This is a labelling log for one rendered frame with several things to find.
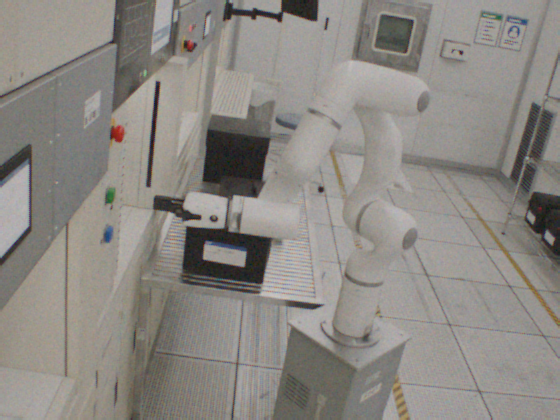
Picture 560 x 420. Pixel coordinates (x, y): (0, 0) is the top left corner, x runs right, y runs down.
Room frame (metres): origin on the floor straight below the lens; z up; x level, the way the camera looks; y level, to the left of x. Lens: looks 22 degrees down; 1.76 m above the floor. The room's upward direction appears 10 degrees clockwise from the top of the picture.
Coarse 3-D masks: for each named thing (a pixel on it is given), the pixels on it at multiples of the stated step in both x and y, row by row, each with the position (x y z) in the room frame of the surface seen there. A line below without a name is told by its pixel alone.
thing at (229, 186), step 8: (224, 176) 2.46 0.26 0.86; (224, 184) 2.36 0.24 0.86; (232, 184) 2.38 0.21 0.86; (240, 184) 2.39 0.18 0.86; (248, 184) 2.41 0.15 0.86; (256, 184) 2.35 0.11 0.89; (264, 184) 2.45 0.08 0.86; (224, 192) 2.27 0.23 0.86; (232, 192) 2.29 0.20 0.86; (240, 192) 2.30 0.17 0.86; (248, 192) 2.32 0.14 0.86; (256, 192) 2.33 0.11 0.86
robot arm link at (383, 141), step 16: (368, 112) 1.54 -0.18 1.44; (384, 112) 1.56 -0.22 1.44; (368, 128) 1.53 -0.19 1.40; (384, 128) 1.52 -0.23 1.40; (368, 144) 1.53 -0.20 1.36; (384, 144) 1.50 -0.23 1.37; (400, 144) 1.53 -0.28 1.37; (368, 160) 1.53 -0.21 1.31; (384, 160) 1.51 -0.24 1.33; (400, 160) 1.54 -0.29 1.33; (368, 176) 1.53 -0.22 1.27; (384, 176) 1.52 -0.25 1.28; (352, 192) 1.59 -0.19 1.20; (368, 192) 1.57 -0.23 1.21; (352, 208) 1.58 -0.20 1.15; (352, 224) 1.58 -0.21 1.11
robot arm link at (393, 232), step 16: (368, 208) 1.57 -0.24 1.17; (384, 208) 1.55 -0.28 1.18; (368, 224) 1.54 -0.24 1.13; (384, 224) 1.51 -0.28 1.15; (400, 224) 1.50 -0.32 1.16; (384, 240) 1.49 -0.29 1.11; (400, 240) 1.48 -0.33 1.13; (352, 256) 1.58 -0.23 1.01; (368, 256) 1.52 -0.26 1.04; (384, 256) 1.49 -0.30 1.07; (352, 272) 1.55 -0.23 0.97; (368, 272) 1.53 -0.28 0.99; (384, 272) 1.55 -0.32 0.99
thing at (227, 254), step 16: (192, 240) 1.77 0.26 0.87; (208, 240) 1.77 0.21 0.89; (224, 240) 1.77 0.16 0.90; (240, 240) 1.77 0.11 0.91; (256, 240) 1.77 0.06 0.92; (192, 256) 1.77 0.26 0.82; (208, 256) 1.77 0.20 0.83; (224, 256) 1.77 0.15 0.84; (240, 256) 1.77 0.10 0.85; (256, 256) 1.77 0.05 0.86; (208, 272) 1.77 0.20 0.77; (224, 272) 1.77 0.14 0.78; (240, 272) 1.77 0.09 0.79; (256, 272) 1.77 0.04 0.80
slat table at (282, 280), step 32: (192, 160) 2.88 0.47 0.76; (192, 192) 2.47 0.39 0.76; (160, 256) 1.84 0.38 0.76; (288, 256) 2.01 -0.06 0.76; (160, 288) 1.68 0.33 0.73; (192, 288) 1.68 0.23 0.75; (224, 288) 1.70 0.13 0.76; (256, 288) 1.74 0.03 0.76; (288, 288) 1.78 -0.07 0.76; (320, 288) 1.81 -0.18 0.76; (160, 320) 2.24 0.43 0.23; (288, 320) 2.42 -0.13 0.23
